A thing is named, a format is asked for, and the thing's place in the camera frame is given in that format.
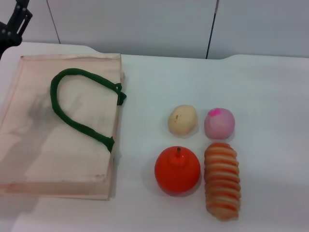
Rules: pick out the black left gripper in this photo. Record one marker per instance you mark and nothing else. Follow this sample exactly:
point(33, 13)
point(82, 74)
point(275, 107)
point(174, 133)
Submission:
point(8, 37)

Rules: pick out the beige potato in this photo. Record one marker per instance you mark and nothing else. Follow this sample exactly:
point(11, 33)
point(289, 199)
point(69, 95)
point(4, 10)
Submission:
point(182, 120)

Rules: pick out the thin dark vertical pole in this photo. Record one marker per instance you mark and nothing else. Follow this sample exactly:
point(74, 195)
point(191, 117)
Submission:
point(212, 29)

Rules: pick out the orange red toy apple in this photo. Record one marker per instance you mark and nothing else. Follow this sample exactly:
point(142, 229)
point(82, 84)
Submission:
point(177, 170)

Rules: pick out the pink round peach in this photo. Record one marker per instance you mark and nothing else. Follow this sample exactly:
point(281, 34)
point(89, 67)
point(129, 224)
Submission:
point(219, 124)

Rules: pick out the orange striped bread loaf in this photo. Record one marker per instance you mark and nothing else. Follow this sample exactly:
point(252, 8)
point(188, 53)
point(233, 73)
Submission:
point(222, 180)

